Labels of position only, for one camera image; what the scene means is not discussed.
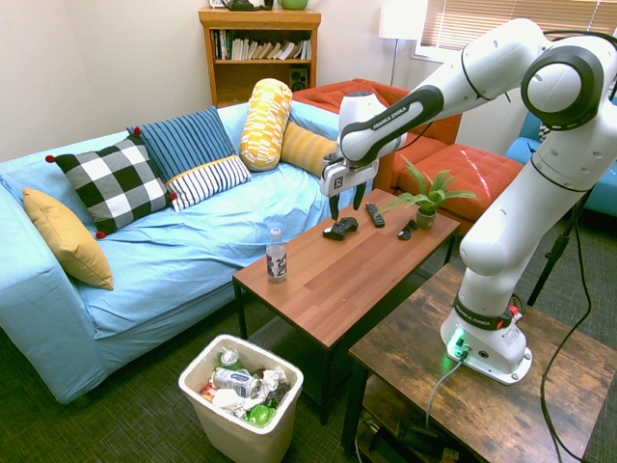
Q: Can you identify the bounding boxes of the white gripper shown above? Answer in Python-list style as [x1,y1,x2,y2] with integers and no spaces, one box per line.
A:
[320,159,380,222]

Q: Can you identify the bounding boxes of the clear plastic water bottle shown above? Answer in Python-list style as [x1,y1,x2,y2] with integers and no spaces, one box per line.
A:
[265,227,288,285]

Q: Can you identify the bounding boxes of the white plastic trash bin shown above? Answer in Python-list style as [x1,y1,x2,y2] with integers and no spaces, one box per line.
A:
[177,334,305,463]

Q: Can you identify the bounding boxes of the black game controller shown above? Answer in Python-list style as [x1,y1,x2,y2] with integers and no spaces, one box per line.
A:
[322,216,361,241]

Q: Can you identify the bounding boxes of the black remote control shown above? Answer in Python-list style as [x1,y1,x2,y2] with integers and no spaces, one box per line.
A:
[364,203,387,228]

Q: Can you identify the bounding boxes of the orange striped pillow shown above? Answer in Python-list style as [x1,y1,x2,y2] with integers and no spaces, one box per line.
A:
[279,121,338,179]

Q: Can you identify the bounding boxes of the red-brown wooden coffee table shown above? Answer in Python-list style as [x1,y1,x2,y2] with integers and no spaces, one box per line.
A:
[232,187,463,425]

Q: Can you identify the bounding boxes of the small potted fern plant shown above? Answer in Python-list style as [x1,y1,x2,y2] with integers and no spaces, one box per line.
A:
[375,154,479,231]

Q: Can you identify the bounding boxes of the yellow patterned bolster pillow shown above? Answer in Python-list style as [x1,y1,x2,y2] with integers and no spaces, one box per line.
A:
[239,77,294,173]

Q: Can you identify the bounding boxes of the orange ottoman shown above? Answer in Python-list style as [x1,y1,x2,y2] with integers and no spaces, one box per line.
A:
[392,143,525,237]

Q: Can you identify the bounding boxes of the white navy striped pillow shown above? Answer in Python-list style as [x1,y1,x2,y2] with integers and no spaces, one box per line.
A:
[164,154,253,212]

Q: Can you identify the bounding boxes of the floor vent grille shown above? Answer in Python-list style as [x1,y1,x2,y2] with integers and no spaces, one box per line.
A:
[248,315,303,356]

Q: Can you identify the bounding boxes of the wooden bookshelf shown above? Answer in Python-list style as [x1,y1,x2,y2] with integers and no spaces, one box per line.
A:
[198,7,323,108]

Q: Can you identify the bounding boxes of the blue striped pillow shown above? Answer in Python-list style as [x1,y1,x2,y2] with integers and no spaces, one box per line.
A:
[126,105,241,183]

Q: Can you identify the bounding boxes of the row of paperback books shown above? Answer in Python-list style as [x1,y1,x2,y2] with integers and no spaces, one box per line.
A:
[214,29,312,62]

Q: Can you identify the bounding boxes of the light blue sofa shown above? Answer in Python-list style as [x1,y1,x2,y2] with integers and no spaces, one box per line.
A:
[0,98,382,405]

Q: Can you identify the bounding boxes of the crumpled grey paper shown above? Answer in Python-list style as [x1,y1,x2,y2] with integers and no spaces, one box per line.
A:
[259,367,290,392]

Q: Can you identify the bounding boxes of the white floor lamp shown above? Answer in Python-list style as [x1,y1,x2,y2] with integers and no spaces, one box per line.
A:
[378,0,429,88]

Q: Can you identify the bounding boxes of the crushed white blue can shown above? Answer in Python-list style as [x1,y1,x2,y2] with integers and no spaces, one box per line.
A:
[211,367,261,399]

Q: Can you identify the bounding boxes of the black white ornament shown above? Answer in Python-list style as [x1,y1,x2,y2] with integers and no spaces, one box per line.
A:
[224,0,275,12]

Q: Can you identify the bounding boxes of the wooden window blinds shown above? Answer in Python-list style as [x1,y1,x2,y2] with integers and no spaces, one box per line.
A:
[421,0,617,49]

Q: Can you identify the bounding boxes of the crumpled white paper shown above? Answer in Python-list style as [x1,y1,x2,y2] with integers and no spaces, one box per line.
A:
[211,388,252,419]

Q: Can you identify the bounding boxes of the black white checkered pillow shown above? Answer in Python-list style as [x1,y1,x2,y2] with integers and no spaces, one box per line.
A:
[45,126,178,240]

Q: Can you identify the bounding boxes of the black equipment box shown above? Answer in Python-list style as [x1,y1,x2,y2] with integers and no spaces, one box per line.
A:
[370,420,459,460]

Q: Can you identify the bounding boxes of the dark rustic wooden table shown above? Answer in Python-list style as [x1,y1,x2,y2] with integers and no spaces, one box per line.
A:
[340,262,617,463]

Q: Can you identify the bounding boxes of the teal sofa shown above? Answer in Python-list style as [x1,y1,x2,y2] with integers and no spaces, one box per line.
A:
[504,98,617,218]

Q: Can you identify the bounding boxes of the mustard yellow pillow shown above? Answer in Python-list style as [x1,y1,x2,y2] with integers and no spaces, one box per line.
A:
[22,186,116,291]

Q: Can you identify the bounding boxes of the grey cable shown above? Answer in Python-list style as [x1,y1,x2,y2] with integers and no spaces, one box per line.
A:
[424,356,467,430]

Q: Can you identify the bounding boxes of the black camera stand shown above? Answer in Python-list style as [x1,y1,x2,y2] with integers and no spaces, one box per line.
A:
[526,190,597,308]

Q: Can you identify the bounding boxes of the black cable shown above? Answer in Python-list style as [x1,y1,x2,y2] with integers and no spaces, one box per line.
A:
[539,192,595,463]

